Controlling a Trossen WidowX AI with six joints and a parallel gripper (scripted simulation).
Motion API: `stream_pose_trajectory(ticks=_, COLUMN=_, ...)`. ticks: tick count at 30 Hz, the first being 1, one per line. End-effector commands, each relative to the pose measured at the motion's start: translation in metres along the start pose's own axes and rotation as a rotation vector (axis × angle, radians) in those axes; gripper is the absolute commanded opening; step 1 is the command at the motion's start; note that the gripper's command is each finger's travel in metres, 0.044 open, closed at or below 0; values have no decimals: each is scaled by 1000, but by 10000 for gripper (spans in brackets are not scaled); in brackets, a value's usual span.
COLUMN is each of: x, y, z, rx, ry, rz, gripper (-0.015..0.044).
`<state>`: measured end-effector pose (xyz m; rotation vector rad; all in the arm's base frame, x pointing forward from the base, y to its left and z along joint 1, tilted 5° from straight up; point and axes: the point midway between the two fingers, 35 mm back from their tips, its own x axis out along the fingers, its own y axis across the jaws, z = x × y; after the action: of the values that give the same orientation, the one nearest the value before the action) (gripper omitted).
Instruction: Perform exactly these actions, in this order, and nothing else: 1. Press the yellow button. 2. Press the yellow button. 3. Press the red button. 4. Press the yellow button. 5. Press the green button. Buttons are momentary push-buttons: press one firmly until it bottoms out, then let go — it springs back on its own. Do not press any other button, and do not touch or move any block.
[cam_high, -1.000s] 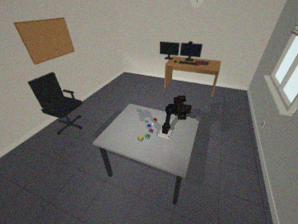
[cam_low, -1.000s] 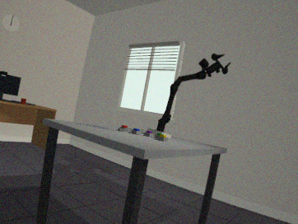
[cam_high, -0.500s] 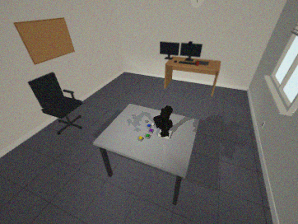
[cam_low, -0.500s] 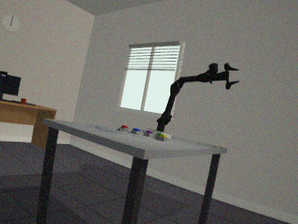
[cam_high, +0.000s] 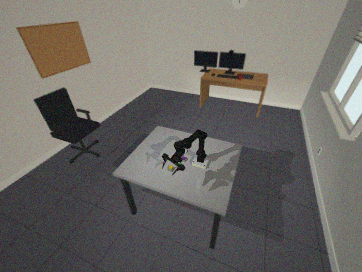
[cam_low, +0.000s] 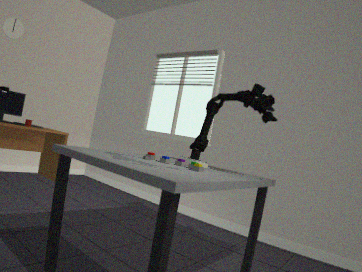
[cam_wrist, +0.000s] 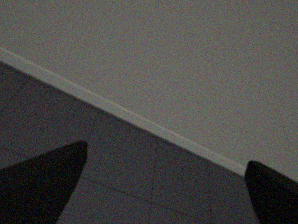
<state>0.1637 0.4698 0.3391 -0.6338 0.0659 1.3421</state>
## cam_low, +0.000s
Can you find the yellow button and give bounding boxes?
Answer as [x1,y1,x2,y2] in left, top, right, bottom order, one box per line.
[191,163,204,172]

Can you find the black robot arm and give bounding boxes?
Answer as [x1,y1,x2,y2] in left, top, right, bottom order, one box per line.
[190,83,265,161]

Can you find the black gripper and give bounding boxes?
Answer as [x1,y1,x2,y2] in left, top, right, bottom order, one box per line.
[252,94,277,123]

